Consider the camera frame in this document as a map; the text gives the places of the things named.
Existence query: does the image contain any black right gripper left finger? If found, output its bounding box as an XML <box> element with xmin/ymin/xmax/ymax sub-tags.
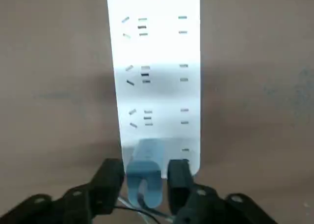
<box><xmin>0</xmin><ymin>158</ymin><xmax>125</xmax><ymax>224</ymax></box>

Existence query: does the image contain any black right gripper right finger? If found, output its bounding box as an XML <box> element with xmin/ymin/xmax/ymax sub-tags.
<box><xmin>167</xmin><ymin>159</ymin><xmax>279</xmax><ymax>224</ymax></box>

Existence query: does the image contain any Apple phone charger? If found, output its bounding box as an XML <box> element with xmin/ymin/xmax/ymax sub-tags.
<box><xmin>125</xmin><ymin>138</ymin><xmax>164</xmax><ymax>209</ymax></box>

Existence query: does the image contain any long white power strip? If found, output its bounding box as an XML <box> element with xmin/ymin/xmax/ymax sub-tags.
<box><xmin>105</xmin><ymin>0</ymin><xmax>202</xmax><ymax>179</ymax></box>

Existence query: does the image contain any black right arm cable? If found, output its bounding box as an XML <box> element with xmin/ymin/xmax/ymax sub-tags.
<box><xmin>114</xmin><ymin>205</ymin><xmax>162</xmax><ymax>224</ymax></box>

